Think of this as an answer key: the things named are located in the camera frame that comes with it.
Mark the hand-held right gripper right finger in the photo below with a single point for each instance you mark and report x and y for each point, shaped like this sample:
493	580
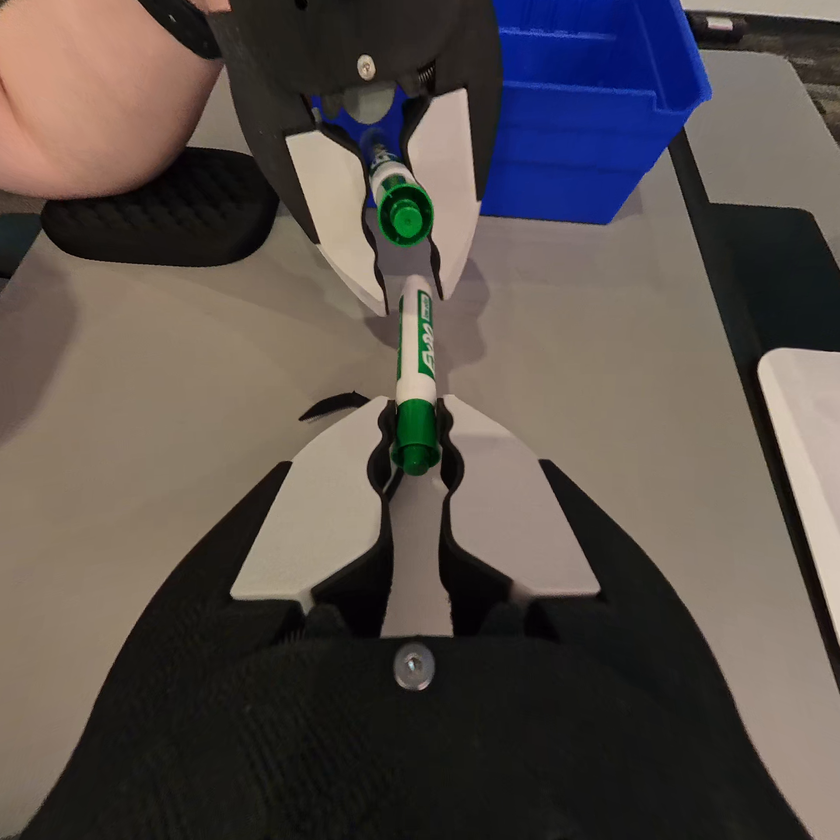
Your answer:
518	525

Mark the black chair armrest pad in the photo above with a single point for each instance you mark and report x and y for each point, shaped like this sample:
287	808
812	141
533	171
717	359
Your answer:
164	207

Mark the black wristwatch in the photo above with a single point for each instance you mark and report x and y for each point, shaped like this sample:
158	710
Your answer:
177	26

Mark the green dry-erase marker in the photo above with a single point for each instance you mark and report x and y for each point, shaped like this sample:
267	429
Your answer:
401	213
415	354

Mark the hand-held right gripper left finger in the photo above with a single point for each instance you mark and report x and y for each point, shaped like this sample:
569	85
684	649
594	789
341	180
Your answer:
315	525

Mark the person's left forearm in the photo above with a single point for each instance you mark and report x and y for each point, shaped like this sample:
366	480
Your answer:
85	98

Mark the blue plastic bin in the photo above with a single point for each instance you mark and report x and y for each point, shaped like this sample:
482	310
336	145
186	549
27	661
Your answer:
577	118

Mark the white flat board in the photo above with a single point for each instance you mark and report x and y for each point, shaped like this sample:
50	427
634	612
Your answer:
807	459

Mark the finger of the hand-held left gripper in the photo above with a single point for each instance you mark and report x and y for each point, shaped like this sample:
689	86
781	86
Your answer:
453	170
328	210

